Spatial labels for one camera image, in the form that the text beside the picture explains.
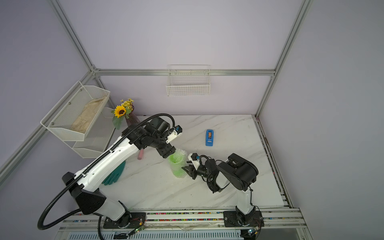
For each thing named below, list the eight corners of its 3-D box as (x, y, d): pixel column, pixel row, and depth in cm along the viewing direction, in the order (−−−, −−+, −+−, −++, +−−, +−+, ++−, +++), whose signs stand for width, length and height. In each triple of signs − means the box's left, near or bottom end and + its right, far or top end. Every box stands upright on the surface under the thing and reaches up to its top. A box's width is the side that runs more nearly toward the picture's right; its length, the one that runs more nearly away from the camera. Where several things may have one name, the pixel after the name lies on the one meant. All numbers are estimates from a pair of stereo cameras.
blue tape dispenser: (205, 146, 105) (206, 141, 100) (205, 134, 112) (205, 129, 107) (213, 146, 105) (214, 141, 100) (212, 134, 112) (213, 129, 107)
